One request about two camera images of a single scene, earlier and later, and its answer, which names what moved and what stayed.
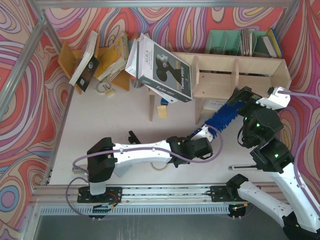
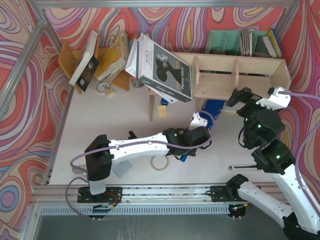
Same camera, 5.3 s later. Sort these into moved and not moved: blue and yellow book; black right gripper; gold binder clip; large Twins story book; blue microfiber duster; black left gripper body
Moved: black left gripper body; blue microfiber duster
Not moved: blue and yellow book; gold binder clip; black right gripper; large Twins story book
